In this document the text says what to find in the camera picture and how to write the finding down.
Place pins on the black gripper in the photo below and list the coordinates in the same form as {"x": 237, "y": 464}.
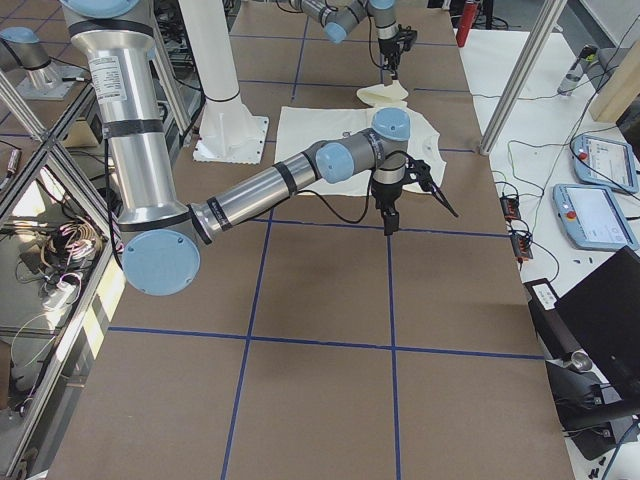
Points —
{"x": 386, "y": 194}
{"x": 388, "y": 48}

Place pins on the cream long-sleeve cat shirt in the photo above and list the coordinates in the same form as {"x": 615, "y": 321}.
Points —
{"x": 338, "y": 152}

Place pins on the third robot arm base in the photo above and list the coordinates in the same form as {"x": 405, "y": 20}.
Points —
{"x": 45, "y": 79}

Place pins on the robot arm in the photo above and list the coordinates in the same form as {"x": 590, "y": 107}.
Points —
{"x": 173, "y": 208}
{"x": 338, "y": 22}

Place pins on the red fire extinguisher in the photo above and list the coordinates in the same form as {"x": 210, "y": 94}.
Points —
{"x": 465, "y": 22}

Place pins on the upper orange adapter box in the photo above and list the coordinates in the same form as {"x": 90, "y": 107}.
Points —
{"x": 510, "y": 208}

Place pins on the orange adapter box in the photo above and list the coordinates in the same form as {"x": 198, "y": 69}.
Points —
{"x": 510, "y": 208}
{"x": 521, "y": 247}

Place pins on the lower orange adapter box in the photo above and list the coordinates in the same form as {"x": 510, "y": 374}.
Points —
{"x": 521, "y": 247}

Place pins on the handheld scanner on stand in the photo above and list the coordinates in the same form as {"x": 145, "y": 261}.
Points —
{"x": 581, "y": 65}

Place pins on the lower teach pendant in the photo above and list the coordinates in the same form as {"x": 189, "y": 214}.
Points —
{"x": 592, "y": 218}

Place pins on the teach pendant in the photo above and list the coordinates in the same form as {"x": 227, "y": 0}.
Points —
{"x": 592, "y": 218}
{"x": 600, "y": 161}

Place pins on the upper teach pendant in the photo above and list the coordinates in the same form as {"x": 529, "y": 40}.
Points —
{"x": 600, "y": 161}

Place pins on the aluminium frame post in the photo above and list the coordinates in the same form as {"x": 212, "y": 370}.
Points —
{"x": 535, "y": 42}

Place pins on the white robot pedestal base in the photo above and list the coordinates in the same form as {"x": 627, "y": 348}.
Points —
{"x": 228, "y": 132}

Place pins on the aluminium frame rack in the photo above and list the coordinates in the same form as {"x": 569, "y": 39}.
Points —
{"x": 59, "y": 284}

